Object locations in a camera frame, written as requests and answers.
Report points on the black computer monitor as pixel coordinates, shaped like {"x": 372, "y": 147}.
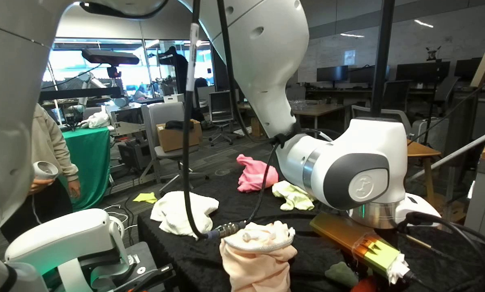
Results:
{"x": 422, "y": 72}
{"x": 467, "y": 69}
{"x": 364, "y": 75}
{"x": 333, "y": 75}

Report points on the pale yellow white cloth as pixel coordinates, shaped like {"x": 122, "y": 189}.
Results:
{"x": 292, "y": 197}

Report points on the green cloth cover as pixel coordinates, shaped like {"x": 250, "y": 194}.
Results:
{"x": 93, "y": 163}

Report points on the black pouch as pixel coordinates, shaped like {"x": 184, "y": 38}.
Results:
{"x": 177, "y": 126}

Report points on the black vertical pole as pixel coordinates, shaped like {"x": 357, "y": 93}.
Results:
{"x": 382, "y": 54}

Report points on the yellow rag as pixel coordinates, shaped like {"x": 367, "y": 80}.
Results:
{"x": 145, "y": 199}

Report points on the small cardboard box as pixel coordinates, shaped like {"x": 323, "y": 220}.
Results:
{"x": 171, "y": 140}

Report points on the amber wrist camera mount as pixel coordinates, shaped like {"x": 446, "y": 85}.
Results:
{"x": 349, "y": 237}

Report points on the cream white towel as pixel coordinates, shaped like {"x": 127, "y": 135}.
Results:
{"x": 171, "y": 213}

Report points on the peach shirt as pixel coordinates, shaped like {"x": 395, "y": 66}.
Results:
{"x": 255, "y": 270}

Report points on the white crumpled bag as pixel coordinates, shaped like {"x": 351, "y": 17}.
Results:
{"x": 96, "y": 119}

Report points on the light metal rod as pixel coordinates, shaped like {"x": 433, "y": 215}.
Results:
{"x": 463, "y": 152}

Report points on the black velvet tablecloth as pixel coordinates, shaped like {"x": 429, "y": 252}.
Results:
{"x": 307, "y": 260}

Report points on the grey office chair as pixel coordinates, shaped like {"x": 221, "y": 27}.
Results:
{"x": 151, "y": 130}

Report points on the person in beige top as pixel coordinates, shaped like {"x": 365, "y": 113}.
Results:
{"x": 49, "y": 147}

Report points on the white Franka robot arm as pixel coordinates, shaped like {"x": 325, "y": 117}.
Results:
{"x": 274, "y": 54}

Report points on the wooden stool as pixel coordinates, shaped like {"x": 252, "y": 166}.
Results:
{"x": 422, "y": 152}

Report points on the black metal rail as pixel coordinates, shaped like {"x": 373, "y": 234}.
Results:
{"x": 80, "y": 93}

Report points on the white handheld controller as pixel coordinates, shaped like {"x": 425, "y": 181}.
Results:
{"x": 46, "y": 169}

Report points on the black stereo camera bar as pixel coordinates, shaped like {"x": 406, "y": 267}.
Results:
{"x": 111, "y": 56}

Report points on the wooden office desk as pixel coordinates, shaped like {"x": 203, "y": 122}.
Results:
{"x": 317, "y": 108}

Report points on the pink cloth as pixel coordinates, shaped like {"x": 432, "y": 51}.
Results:
{"x": 252, "y": 176}

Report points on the white frame office chair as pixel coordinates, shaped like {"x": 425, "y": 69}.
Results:
{"x": 360, "y": 111}

